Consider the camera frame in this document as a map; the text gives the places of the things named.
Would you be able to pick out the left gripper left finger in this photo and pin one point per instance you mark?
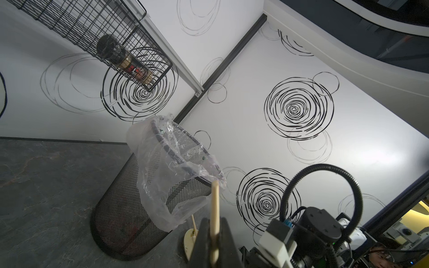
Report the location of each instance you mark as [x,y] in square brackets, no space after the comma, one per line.
[200,257]

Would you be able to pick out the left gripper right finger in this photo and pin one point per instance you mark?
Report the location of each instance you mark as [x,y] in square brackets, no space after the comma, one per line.
[228,252]

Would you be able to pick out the bamboo chopsticks pair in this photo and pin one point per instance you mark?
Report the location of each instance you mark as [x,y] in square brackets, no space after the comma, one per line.
[193,222]

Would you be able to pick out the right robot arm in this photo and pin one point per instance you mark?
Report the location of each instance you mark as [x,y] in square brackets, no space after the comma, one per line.
[311,242]

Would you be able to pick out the cream plate with red marks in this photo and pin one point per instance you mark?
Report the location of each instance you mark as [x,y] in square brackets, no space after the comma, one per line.
[189,241]

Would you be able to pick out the black mesh trash bin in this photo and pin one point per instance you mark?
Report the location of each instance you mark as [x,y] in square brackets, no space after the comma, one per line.
[119,224]

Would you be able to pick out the clear plastic bin liner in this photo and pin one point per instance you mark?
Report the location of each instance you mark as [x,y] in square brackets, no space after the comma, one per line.
[175,171]

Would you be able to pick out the dark bottle in basket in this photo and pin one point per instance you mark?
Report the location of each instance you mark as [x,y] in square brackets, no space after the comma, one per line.
[109,48]

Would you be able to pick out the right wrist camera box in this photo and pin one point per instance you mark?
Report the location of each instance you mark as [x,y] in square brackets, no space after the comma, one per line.
[277,245]

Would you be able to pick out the aluminium wall rail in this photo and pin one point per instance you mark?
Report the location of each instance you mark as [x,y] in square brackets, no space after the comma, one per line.
[139,11]

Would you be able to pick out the black wire wall basket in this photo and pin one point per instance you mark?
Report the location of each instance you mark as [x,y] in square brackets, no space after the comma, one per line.
[83,23]

